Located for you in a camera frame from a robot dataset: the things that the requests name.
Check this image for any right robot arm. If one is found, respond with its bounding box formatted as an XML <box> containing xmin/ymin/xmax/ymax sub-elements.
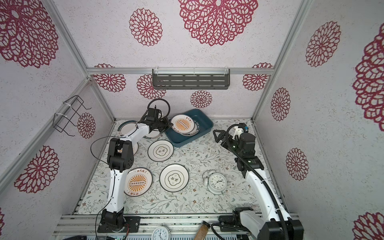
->
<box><xmin>211</xmin><ymin>125</ymin><xmax>304</xmax><ymax>240</ymax></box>

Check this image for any brown cork-top bottle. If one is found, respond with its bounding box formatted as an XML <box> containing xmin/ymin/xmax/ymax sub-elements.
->
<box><xmin>194</xmin><ymin>221</ymin><xmax>211</xmax><ymax>240</ymax></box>

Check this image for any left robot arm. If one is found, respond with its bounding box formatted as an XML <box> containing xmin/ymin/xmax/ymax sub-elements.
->
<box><xmin>99</xmin><ymin>108</ymin><xmax>173</xmax><ymax>232</ymax></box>

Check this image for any grey wall shelf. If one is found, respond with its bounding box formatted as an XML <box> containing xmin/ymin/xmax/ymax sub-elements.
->
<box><xmin>152</xmin><ymin>69</ymin><xmax>231</xmax><ymax>90</ymax></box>

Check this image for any white clock at front edge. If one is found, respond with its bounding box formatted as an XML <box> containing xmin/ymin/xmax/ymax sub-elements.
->
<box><xmin>151</xmin><ymin>226</ymin><xmax>171</xmax><ymax>240</ymax></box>

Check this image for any green Hao Wei plate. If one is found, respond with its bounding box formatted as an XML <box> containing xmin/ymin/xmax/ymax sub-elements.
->
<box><xmin>144</xmin><ymin>130</ymin><xmax>161</xmax><ymax>139</ymax></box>
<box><xmin>182</xmin><ymin>120</ymin><xmax>200</xmax><ymax>137</ymax></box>

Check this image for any white alarm clock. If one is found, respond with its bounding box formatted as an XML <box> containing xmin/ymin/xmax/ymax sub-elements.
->
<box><xmin>202</xmin><ymin>170</ymin><xmax>228</xmax><ymax>195</ymax></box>

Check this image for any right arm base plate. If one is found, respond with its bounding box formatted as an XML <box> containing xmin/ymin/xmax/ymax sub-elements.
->
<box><xmin>218</xmin><ymin>215</ymin><xmax>242</xmax><ymax>232</ymax></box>

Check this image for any white flower-pattern plate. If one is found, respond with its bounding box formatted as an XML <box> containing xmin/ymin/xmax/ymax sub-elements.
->
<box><xmin>160</xmin><ymin>164</ymin><xmax>190</xmax><ymax>193</ymax></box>
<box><xmin>147</xmin><ymin>140</ymin><xmax>174</xmax><ymax>162</ymax></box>

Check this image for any orange sunburst plate front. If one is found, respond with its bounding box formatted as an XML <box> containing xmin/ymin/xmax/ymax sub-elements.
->
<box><xmin>124</xmin><ymin>168</ymin><xmax>153</xmax><ymax>197</ymax></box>

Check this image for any orange sunburst plate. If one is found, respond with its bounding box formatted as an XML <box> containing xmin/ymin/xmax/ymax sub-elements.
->
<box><xmin>124</xmin><ymin>168</ymin><xmax>153</xmax><ymax>197</ymax></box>
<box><xmin>171</xmin><ymin>115</ymin><xmax>196</xmax><ymax>134</ymax></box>
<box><xmin>133</xmin><ymin>143</ymin><xmax>139</xmax><ymax>155</ymax></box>

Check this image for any teal plastic bin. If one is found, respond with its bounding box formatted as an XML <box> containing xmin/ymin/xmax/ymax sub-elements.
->
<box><xmin>165</xmin><ymin>109</ymin><xmax>214</xmax><ymax>148</ymax></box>

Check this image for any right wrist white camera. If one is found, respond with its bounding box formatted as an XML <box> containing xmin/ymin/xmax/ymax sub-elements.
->
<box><xmin>233</xmin><ymin>126</ymin><xmax>248</xmax><ymax>140</ymax></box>

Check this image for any plain green-rim plate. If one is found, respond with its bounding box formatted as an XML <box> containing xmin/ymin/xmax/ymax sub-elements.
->
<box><xmin>118</xmin><ymin>120</ymin><xmax>137</xmax><ymax>137</ymax></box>

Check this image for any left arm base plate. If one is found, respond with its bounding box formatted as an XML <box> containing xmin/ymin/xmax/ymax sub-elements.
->
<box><xmin>97</xmin><ymin>216</ymin><xmax>141</xmax><ymax>234</ymax></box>

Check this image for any black wire rack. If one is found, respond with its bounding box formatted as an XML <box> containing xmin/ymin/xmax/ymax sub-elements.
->
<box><xmin>52</xmin><ymin>95</ymin><xmax>91</xmax><ymax>137</ymax></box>

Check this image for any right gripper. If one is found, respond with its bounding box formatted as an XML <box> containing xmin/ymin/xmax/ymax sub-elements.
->
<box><xmin>214</xmin><ymin>129</ymin><xmax>244</xmax><ymax>161</ymax></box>

